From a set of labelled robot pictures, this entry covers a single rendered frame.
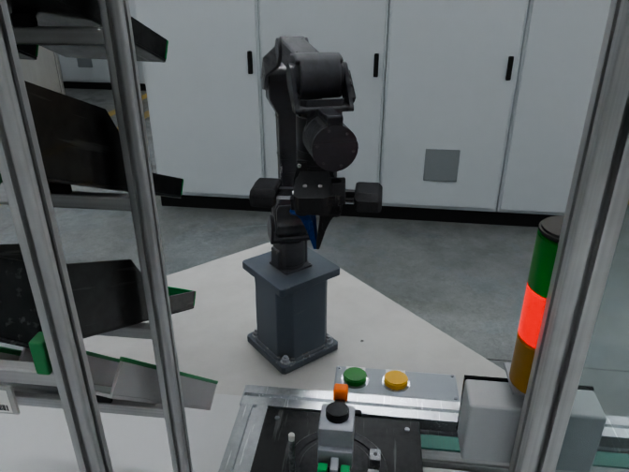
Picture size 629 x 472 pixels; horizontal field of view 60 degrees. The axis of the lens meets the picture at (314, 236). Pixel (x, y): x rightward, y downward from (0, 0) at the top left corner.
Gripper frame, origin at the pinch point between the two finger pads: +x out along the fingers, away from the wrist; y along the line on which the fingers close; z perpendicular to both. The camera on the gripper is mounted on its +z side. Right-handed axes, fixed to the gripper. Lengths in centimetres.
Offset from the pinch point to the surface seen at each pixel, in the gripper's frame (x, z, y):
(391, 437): 28.4, 11.8, 12.7
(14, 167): -22.8, 41.3, -15.2
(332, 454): 20.5, 23.2, 4.8
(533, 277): -11.8, 32.2, 21.6
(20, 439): 39, 9, -51
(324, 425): 16.9, 22.0, 3.5
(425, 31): 0, -282, 33
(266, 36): 5, -284, -65
